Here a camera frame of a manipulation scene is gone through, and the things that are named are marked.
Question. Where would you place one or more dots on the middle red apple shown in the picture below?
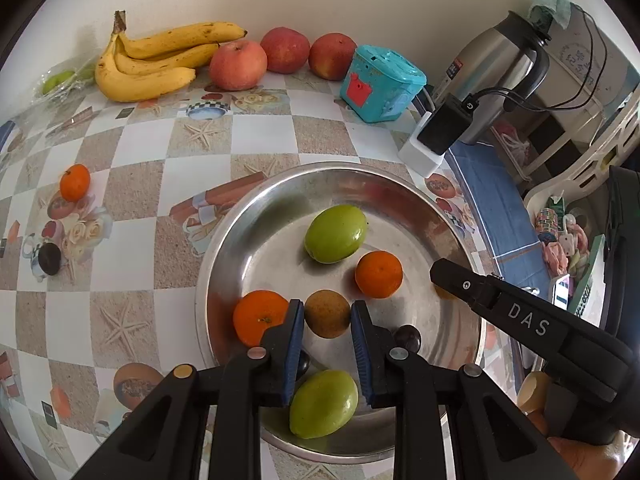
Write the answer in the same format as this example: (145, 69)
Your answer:
(287, 50)

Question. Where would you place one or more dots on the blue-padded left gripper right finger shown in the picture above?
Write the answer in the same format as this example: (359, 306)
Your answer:
(440, 411)

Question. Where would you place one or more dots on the white plastic rack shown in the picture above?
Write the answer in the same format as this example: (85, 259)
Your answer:
(618, 140)

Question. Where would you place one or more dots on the person's hand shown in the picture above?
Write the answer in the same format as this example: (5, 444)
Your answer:
(575, 449)

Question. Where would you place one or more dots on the dark plum on table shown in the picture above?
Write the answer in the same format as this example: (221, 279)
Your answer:
(49, 258)

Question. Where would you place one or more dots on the teal plastic box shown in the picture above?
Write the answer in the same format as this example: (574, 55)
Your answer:
(380, 84)

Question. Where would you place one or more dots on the yellow banana bunch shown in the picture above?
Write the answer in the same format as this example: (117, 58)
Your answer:
(132, 70)

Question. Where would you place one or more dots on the rear red apple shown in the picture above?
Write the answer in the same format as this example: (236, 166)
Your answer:
(331, 55)

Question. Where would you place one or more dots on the large orange tangerine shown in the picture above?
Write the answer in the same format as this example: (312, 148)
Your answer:
(255, 313)

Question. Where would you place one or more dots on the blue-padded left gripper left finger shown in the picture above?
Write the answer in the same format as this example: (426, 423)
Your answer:
(163, 437)

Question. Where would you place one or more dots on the brown round fruit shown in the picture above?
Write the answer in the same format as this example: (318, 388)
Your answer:
(327, 313)

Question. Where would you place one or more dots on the green fruits in tray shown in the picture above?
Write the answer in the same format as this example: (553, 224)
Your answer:
(68, 77)

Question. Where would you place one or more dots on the small tangerine near cup print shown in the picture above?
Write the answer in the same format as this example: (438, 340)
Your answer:
(75, 183)

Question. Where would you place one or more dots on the large metal plate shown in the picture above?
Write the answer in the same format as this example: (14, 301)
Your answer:
(259, 244)

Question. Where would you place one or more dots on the clear plastic fruit tray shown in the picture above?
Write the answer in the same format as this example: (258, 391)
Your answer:
(61, 94)

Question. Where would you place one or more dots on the stainless steel kettle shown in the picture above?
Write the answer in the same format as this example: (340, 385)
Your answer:
(509, 58)

